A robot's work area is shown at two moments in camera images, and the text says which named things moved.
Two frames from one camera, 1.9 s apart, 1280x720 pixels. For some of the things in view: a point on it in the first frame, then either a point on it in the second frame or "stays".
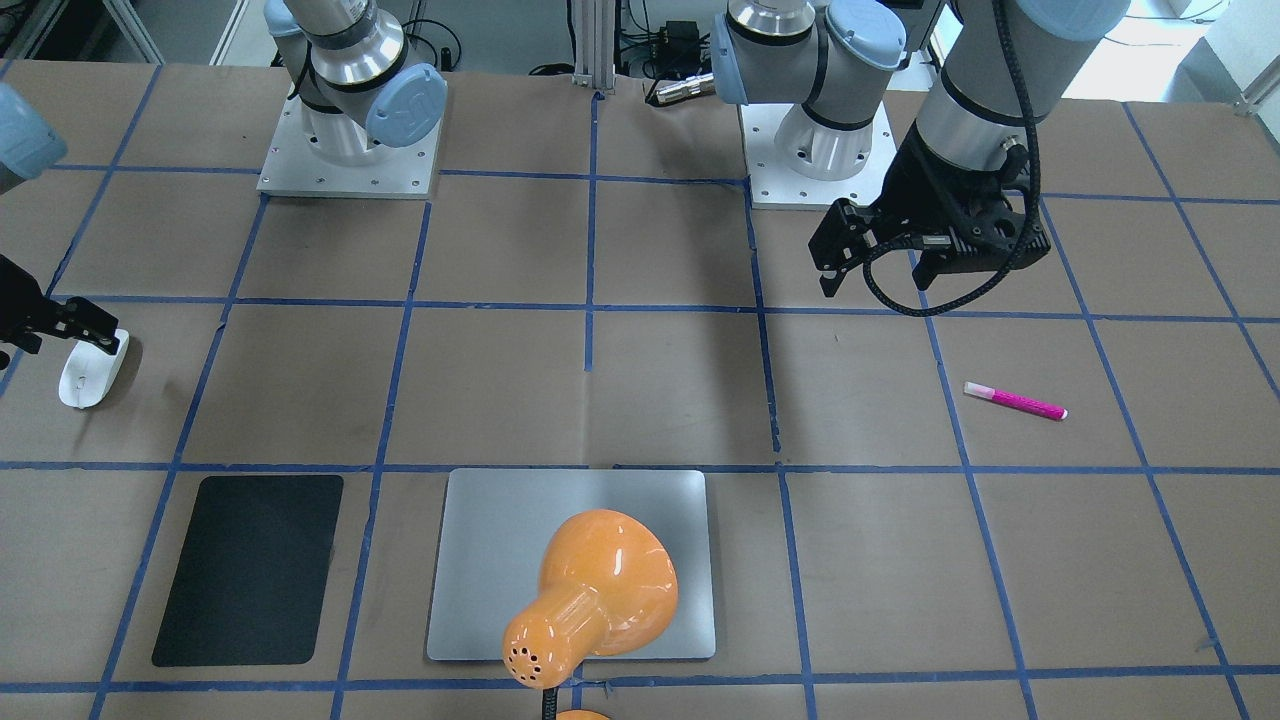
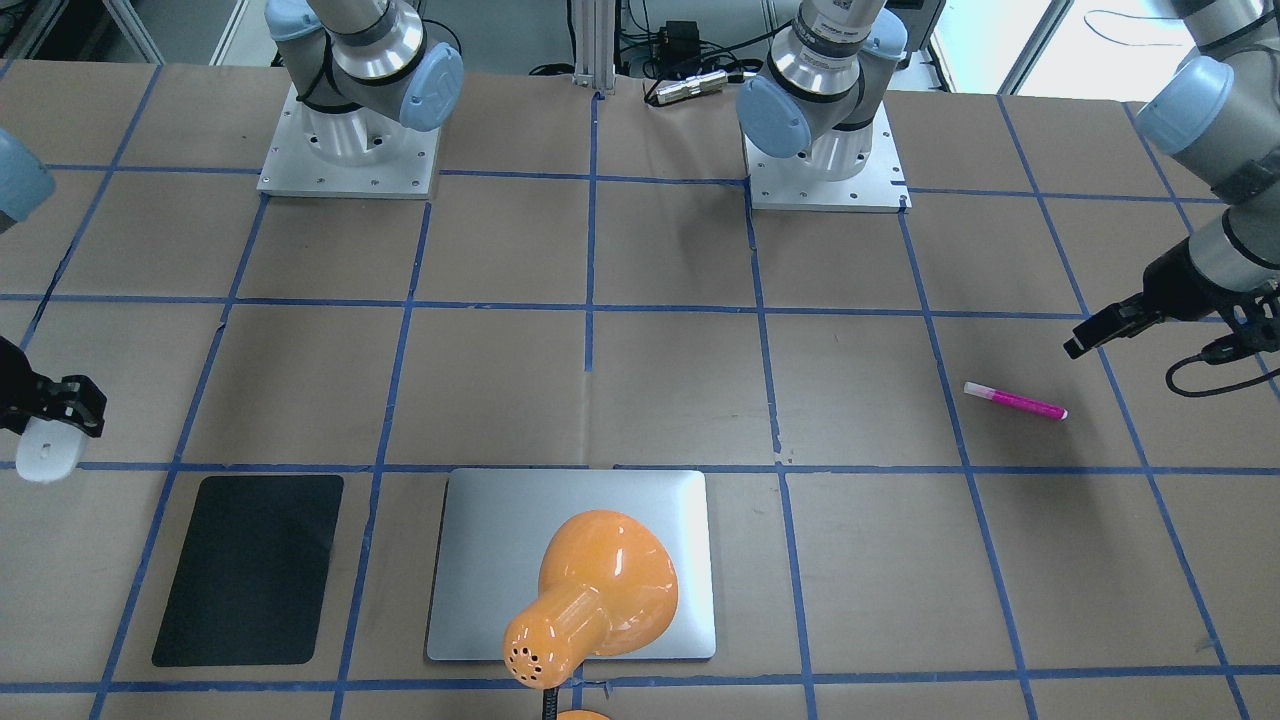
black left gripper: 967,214 to 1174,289
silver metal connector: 692,85 stays
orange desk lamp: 608,587 stays
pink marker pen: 1015,401 stays
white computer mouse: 88,372 to 49,450
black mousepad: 252,575 stays
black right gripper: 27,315 to 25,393
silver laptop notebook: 495,527 stays
